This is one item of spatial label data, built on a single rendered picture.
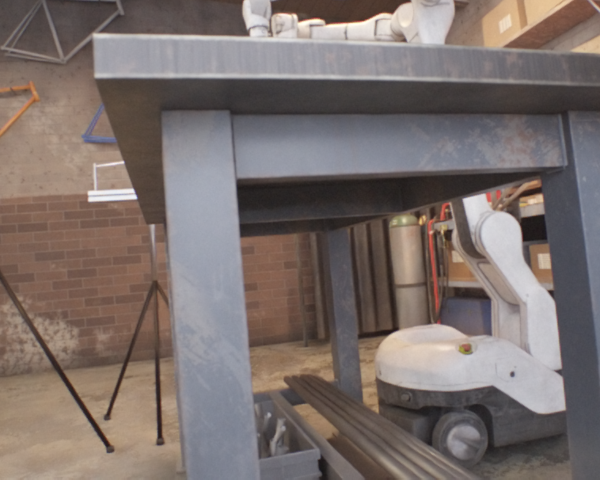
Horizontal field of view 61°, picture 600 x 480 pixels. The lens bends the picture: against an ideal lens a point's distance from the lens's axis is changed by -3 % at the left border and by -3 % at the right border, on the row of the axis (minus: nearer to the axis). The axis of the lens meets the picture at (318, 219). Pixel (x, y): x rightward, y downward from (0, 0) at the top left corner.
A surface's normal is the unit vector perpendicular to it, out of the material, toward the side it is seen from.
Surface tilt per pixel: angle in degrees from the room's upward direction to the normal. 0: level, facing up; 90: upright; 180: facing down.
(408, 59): 90
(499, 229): 90
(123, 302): 90
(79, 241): 90
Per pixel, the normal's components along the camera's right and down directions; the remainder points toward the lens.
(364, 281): -0.58, -0.02
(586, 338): -0.96, 0.07
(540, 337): 0.20, -0.10
